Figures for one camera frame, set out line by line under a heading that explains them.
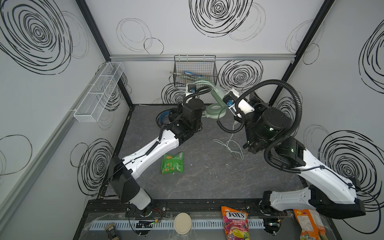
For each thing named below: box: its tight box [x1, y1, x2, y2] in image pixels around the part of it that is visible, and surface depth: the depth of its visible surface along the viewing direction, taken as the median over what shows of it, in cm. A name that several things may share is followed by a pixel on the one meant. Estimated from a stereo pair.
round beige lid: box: [174, 212, 192, 235], surface depth 66 cm
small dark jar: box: [105, 223, 120, 240], surface depth 67 cm
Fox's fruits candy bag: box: [221, 206, 251, 240], surface depth 68 cm
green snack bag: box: [161, 151, 184, 175], surface depth 87 cm
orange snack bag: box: [293, 209, 329, 240], surface depth 68 cm
